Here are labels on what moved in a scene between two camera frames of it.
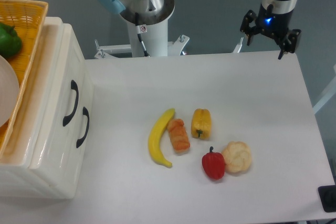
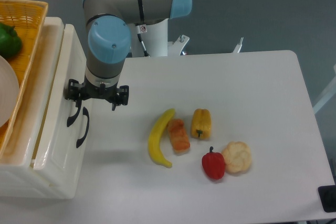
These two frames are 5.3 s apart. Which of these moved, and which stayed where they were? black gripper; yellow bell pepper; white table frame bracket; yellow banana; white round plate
Moved: black gripper
Stayed: yellow bell pepper; white round plate; yellow banana; white table frame bracket
